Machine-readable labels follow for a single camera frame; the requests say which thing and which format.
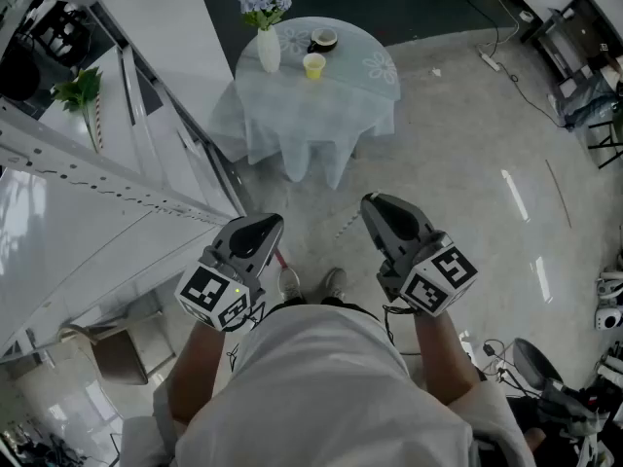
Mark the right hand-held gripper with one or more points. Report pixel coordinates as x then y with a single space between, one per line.
438 280

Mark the black and white mug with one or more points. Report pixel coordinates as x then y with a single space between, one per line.
325 37

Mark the person's white shoe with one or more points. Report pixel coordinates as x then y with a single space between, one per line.
290 285
335 282

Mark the clear plastic bag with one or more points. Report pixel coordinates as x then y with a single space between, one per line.
589 105

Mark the person's white shirt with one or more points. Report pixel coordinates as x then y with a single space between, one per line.
316 382

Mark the white round device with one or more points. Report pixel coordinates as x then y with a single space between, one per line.
608 318

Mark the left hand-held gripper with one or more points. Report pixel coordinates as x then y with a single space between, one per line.
209 292

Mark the black folding stool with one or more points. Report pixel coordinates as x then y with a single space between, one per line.
603 125

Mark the white curved arch panel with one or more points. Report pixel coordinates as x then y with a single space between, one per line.
160 27

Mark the person's right white shoe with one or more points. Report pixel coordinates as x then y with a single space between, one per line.
335 282

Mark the thin wooden stick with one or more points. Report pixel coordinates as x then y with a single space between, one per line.
558 192

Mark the round table with tablecloth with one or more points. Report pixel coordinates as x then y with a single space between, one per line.
311 110

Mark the white ribbed vase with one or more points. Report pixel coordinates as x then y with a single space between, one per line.
268 51

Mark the person's left white shoe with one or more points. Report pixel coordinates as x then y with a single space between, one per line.
290 285

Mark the person's black trousers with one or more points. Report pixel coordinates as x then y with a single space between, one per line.
350 307

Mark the white metal rack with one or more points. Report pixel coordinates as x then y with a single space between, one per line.
97 178

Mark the white power strip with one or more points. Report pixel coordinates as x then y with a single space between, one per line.
489 60

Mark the person's left forearm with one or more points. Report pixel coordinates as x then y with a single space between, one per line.
194 372

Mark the person's right forearm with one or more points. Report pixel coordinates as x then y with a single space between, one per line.
443 358

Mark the black metal chair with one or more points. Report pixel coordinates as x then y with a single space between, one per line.
58 27

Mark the black round bin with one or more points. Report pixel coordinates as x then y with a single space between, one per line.
17 78

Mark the black office chair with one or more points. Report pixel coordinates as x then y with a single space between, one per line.
535 363

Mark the white tape roll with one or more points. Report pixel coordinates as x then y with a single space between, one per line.
525 16

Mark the green leafy sprig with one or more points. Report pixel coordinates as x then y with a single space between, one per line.
80 88

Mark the yellow paper cup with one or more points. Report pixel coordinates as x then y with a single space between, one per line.
314 68

